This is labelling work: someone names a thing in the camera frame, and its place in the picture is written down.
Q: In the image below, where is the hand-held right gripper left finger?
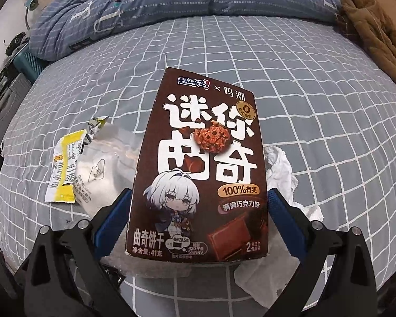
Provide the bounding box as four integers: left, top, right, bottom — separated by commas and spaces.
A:
13, 190, 134, 317

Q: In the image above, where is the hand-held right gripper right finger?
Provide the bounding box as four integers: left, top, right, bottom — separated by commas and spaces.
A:
267, 188, 380, 317

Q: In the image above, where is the clear cotton pad bag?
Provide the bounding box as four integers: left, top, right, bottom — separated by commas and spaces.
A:
74, 124, 146, 220

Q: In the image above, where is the yellow snack wrapper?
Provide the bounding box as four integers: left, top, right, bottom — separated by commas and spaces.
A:
45, 129, 88, 204

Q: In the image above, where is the brown cookie box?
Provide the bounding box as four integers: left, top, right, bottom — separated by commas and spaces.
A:
124, 67, 269, 260

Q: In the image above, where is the crumpled white tissue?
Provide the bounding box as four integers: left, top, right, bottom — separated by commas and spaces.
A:
234, 144, 324, 296

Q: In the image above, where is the silver torn wrapper strip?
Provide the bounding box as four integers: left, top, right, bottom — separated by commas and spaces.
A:
84, 116, 110, 144

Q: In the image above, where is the grey checked bed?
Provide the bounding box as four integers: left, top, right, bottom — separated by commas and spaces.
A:
0, 16, 396, 314

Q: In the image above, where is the grey suitcase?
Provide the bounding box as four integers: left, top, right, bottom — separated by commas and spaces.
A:
0, 73, 32, 151

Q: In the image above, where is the teal suitcase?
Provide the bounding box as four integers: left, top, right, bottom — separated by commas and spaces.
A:
12, 51, 48, 81

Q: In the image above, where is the pile of dark items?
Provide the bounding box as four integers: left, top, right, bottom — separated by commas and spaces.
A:
0, 54, 18, 96

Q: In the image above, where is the black device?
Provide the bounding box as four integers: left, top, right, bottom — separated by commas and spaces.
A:
10, 32, 29, 52

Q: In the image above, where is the brown padded jacket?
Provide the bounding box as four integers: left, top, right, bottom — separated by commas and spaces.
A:
338, 0, 396, 90

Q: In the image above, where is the blue striped duvet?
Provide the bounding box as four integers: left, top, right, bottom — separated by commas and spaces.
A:
29, 0, 345, 62

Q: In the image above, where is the blue desk lamp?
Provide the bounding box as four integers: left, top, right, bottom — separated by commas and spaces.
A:
24, 0, 42, 34

